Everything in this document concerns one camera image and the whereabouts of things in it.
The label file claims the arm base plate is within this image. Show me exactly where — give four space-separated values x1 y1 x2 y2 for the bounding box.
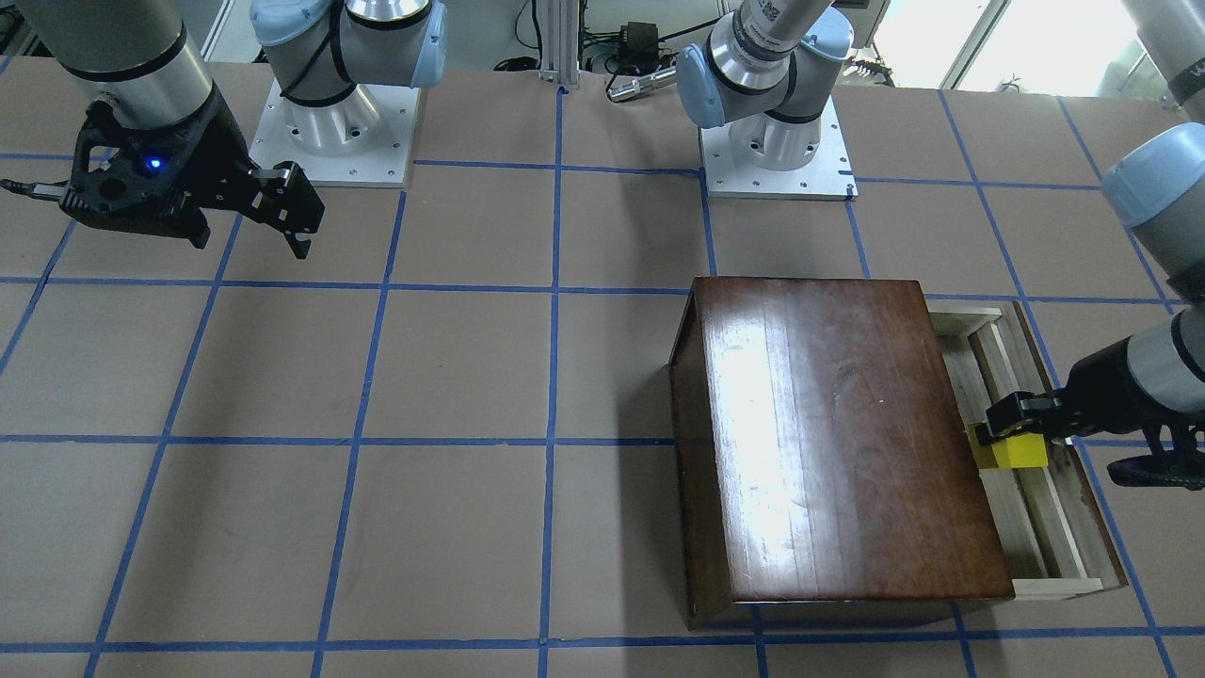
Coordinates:
249 81 425 188
699 98 860 201

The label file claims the light wooden drawer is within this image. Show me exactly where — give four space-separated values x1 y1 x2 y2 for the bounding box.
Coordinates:
928 299 1128 601

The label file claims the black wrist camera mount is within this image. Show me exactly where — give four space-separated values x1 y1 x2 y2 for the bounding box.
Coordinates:
1107 424 1204 491

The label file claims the aluminium frame post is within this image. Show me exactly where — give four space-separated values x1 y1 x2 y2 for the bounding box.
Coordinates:
531 1 584 93

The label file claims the black power adapter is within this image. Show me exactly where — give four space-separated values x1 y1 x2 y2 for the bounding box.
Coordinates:
617 20 659 61

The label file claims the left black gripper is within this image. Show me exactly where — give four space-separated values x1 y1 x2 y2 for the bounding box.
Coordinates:
975 340 1142 446

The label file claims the yellow block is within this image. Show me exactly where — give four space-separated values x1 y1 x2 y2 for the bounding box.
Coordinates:
968 421 1050 471

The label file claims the dark wooden drawer cabinet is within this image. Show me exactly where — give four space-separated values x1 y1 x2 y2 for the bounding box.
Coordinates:
668 276 1016 630

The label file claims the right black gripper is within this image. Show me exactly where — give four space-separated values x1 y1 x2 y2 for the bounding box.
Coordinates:
57 89 327 259

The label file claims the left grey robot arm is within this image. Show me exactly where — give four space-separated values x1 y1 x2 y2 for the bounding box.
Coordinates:
975 1 1203 454

